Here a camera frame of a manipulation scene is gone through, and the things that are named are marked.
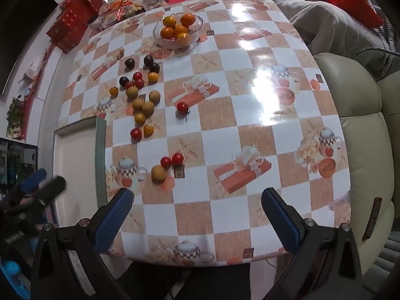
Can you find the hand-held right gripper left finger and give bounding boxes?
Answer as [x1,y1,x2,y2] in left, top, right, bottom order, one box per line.
[29,187,136,300]

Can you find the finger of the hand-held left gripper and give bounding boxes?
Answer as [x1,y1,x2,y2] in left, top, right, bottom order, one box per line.
[17,176,67,209]
[12,168,48,195]

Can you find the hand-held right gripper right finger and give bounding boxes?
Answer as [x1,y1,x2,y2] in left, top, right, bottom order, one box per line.
[261,187,366,300]

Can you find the white tray with grey rim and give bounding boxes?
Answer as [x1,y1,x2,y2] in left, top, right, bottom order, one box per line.
[51,117,108,300]

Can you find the dark glass cabinet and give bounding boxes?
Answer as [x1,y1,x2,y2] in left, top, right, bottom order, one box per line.
[0,136,40,194]

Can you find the green potted plant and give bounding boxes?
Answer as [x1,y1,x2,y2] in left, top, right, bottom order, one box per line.
[5,97,27,140]

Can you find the brown armchair lever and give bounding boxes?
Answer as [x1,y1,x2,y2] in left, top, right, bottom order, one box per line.
[362,197,383,243]

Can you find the person's dark pants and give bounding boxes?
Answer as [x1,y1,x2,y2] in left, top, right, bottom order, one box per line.
[115,258,252,300]

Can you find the checkered printed tablecloth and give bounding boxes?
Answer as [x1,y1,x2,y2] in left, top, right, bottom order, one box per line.
[56,0,352,268]

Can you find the cream leather armchair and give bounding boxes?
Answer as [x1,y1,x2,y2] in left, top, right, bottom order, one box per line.
[312,51,400,288]

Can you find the black television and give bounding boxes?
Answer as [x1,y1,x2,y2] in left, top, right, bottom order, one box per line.
[0,0,63,97]

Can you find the stack of red gift boxes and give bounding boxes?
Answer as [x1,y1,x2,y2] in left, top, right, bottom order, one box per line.
[46,0,105,54]

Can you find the clear glass bowl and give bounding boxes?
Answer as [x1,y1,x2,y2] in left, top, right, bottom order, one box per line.
[152,12,204,50]

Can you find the pile of packaged snacks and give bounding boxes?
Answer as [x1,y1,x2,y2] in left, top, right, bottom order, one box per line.
[89,0,172,32]

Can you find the beige fabric sofa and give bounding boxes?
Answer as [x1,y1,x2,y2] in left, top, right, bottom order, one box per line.
[215,0,394,82]

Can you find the red bag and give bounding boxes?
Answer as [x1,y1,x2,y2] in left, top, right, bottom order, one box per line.
[325,0,385,29]

